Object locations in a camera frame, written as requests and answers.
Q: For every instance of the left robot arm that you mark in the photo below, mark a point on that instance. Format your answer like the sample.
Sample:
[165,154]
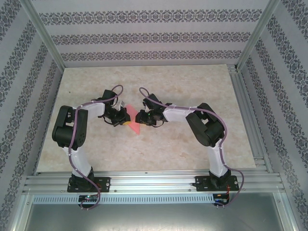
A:
[69,130]

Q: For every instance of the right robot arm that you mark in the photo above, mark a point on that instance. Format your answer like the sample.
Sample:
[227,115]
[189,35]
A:
[207,127]

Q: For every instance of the small circuit board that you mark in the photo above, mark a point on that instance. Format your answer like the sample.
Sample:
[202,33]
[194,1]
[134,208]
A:
[89,198]
[220,199]

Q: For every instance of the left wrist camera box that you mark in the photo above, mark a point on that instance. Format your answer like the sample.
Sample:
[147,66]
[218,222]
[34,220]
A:
[121,104]

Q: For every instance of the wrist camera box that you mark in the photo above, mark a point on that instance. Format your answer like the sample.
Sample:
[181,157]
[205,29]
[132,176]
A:
[121,104]
[144,104]

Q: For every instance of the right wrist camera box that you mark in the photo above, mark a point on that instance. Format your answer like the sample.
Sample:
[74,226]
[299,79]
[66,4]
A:
[144,104]

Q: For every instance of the aluminium mounting rail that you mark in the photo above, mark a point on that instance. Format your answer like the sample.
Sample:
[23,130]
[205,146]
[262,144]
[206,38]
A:
[149,180]

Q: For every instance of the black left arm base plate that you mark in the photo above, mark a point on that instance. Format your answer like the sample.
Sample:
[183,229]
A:
[106,184]

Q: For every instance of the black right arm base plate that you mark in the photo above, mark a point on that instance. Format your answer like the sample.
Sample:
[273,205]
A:
[201,184]

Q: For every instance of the aluminium side rail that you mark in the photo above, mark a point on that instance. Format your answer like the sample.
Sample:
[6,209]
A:
[243,96]

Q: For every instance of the aluminium frame post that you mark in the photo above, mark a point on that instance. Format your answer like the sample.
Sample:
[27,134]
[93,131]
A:
[43,33]
[257,33]

